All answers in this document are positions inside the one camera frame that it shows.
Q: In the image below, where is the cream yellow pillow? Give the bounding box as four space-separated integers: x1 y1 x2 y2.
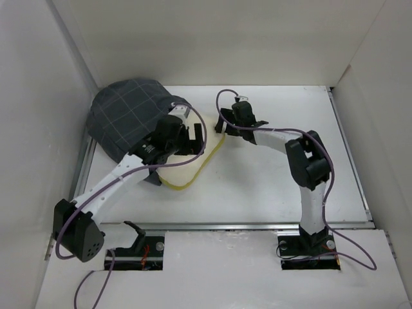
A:
157 110 227 192

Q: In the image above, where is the dark grey checked pillowcase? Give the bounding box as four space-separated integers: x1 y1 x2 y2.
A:
87 77 194 187

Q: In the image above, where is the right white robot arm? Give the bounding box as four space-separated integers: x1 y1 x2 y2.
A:
215 100 332 254

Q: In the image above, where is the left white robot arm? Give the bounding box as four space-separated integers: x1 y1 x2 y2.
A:
52 115 207 263

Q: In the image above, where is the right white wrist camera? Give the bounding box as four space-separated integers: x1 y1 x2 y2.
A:
234 95 248 102

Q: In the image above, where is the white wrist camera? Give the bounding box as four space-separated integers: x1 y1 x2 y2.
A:
168 102 191 124
234 95 248 102

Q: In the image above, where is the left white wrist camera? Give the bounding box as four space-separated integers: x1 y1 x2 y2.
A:
168 102 191 124

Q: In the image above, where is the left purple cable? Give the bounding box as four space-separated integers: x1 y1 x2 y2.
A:
55 102 207 308

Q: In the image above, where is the purple cable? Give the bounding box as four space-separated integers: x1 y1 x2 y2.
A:
215 89 377 270
55 102 207 308

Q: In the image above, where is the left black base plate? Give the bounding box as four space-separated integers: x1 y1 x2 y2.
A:
102 221 165 271

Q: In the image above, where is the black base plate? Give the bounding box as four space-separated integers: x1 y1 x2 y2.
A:
102 221 165 271
276 234 341 270

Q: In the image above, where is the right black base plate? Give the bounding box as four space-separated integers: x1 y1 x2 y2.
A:
276 234 341 270

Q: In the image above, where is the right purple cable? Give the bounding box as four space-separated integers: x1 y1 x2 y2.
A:
215 89 377 270

